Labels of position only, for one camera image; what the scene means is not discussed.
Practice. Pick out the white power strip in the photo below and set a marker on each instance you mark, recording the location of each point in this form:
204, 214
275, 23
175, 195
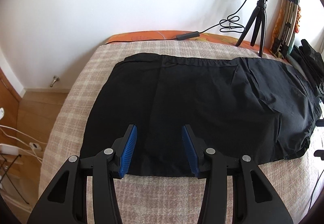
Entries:
8, 149

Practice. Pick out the white clip desk lamp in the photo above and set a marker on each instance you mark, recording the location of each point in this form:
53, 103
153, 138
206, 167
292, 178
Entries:
2, 112

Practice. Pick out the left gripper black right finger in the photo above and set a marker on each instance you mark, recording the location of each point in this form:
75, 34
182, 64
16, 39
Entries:
254, 198

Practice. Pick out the stack of folded clothes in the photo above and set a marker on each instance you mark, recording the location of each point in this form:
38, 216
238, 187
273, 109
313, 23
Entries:
311, 63

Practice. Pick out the metal door stopper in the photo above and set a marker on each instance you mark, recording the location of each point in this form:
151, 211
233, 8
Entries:
55, 79

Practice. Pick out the orange floral bed sheet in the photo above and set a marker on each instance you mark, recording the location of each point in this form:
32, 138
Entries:
159, 35

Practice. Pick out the folded metal tripod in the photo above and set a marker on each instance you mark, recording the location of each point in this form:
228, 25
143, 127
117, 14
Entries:
286, 26

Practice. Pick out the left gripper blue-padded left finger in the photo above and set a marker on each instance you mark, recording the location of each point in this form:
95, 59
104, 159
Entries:
64, 199

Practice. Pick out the wooden door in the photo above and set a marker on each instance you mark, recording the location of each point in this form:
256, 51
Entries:
9, 101

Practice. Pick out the plaid beige bed blanket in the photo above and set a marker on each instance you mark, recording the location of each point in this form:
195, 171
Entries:
169, 199

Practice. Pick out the black pants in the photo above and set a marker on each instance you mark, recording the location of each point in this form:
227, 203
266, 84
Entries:
260, 107

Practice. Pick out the black mini tripod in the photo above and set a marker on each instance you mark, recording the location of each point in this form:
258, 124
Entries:
258, 17

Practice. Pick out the orange floral cloth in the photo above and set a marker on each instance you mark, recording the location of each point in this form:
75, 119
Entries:
278, 24

